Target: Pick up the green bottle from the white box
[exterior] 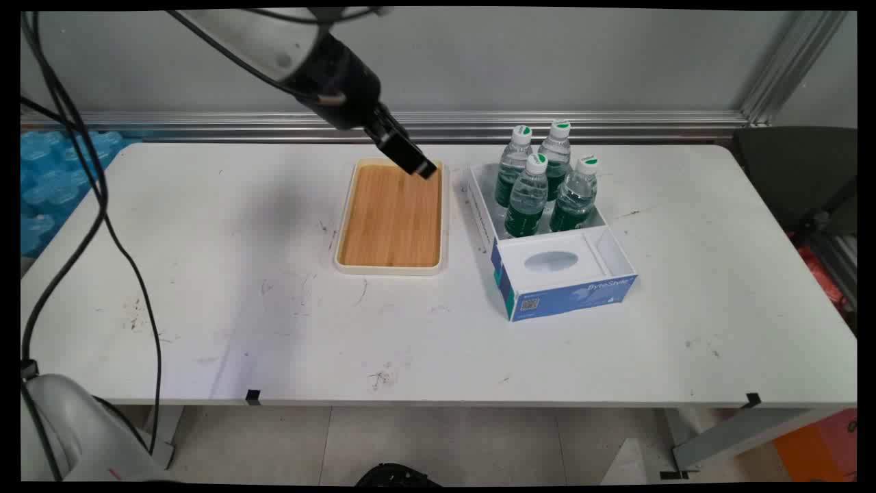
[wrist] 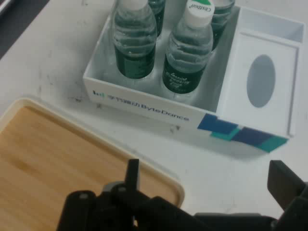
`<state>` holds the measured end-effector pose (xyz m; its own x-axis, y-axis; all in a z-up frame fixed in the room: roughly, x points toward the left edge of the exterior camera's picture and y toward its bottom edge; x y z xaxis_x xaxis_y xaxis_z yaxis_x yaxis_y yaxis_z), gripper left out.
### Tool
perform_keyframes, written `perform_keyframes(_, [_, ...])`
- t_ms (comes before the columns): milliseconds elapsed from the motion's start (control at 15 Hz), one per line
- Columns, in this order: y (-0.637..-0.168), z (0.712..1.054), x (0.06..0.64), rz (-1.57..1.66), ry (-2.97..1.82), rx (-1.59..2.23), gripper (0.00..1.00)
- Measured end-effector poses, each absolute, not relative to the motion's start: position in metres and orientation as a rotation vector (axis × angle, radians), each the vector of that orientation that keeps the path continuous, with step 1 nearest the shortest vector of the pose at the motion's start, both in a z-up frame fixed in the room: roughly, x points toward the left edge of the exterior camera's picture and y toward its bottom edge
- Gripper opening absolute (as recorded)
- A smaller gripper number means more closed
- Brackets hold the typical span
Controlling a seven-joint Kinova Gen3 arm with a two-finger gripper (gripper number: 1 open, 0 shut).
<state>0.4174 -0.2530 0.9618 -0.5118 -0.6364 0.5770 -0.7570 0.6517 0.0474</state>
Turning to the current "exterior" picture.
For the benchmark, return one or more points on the green label water bottle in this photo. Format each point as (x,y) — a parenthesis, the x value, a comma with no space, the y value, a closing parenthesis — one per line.
(510,168)
(558,154)
(527,202)
(575,198)

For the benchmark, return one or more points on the black tape mark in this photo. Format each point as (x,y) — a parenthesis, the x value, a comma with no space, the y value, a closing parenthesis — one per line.
(252,396)
(753,399)

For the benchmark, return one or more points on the black round floor object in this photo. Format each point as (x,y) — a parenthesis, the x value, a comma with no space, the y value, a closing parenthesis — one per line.
(397,476)

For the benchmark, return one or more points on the dark grey chair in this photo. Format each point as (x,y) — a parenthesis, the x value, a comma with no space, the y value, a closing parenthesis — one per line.
(794,171)

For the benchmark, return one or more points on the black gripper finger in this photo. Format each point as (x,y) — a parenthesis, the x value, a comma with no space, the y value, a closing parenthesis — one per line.
(400,154)
(404,137)

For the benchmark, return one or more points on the white floor sheet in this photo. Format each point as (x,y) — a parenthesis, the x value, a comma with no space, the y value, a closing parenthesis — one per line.
(628,469)

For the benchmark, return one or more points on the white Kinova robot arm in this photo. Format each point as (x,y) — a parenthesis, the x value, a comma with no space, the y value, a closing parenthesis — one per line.
(68,424)

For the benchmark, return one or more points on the blue white cardboard box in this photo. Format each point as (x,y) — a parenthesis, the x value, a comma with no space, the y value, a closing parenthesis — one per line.
(561,274)

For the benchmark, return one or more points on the bamboo tray with cream rim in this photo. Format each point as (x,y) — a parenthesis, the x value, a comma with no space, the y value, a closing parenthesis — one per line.
(392,219)

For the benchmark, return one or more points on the horizontal aluminium frame rail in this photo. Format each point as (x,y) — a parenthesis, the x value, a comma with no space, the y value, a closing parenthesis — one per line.
(547,127)

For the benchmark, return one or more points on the blue wrapped bottle pack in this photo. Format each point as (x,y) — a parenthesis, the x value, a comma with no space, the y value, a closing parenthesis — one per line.
(48,185)

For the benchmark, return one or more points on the slanted aluminium frame post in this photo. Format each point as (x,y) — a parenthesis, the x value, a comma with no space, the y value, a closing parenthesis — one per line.
(787,65)

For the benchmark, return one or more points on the red bag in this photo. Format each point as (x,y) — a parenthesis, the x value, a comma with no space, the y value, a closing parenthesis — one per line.
(825,277)

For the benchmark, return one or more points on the orange box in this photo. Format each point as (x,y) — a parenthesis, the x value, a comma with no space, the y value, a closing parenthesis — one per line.
(821,445)

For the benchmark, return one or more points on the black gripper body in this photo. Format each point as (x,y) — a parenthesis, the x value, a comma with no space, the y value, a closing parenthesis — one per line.
(339,85)

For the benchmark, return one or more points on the grey table leg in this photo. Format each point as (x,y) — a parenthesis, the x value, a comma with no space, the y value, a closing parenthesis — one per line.
(166,431)
(739,435)

